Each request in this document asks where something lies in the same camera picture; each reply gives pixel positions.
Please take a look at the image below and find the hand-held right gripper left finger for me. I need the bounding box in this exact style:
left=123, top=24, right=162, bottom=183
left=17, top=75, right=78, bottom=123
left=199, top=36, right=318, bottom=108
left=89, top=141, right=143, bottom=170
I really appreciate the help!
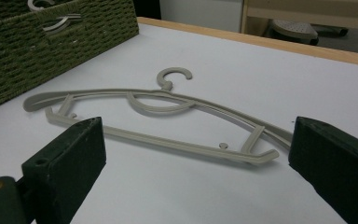
left=21, top=116, right=107, bottom=224

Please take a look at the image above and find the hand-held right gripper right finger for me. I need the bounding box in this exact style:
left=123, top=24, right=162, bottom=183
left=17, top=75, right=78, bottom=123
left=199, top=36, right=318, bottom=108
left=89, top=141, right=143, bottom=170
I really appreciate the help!
left=287, top=116, right=358, bottom=224

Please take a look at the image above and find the green woven basket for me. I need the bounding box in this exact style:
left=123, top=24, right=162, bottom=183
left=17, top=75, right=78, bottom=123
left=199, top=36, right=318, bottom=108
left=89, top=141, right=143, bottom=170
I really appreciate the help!
left=0, top=0, right=140, bottom=109

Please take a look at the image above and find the grey rounded floor base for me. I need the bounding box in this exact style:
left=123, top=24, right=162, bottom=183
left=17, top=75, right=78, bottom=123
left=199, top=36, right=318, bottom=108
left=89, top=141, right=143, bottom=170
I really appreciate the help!
left=270, top=19, right=350, bottom=46

